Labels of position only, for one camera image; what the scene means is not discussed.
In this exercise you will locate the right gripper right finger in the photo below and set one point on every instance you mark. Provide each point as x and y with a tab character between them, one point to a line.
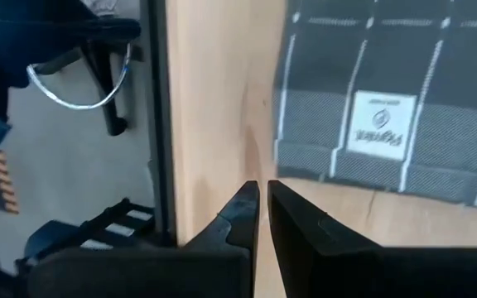
367	277

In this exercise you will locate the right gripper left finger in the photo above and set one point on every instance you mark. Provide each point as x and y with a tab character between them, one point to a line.
160	275

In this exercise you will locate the grey checked towel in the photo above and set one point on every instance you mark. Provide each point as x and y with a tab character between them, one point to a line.
387	62

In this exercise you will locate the orange ribbed strip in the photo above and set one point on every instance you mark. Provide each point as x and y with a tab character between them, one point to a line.
4	182

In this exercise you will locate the black metal table frame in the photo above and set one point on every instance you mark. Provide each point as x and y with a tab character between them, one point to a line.
160	124

